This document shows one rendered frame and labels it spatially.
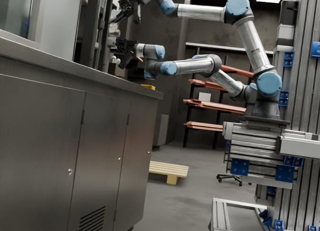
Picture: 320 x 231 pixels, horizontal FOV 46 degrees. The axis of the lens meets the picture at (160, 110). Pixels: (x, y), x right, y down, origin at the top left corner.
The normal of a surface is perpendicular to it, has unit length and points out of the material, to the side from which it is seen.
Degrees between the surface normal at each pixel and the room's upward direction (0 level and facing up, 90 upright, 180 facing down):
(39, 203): 90
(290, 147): 90
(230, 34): 90
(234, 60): 90
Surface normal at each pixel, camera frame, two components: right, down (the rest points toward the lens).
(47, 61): 0.96, 0.13
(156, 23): -0.14, -0.03
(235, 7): -0.31, -0.17
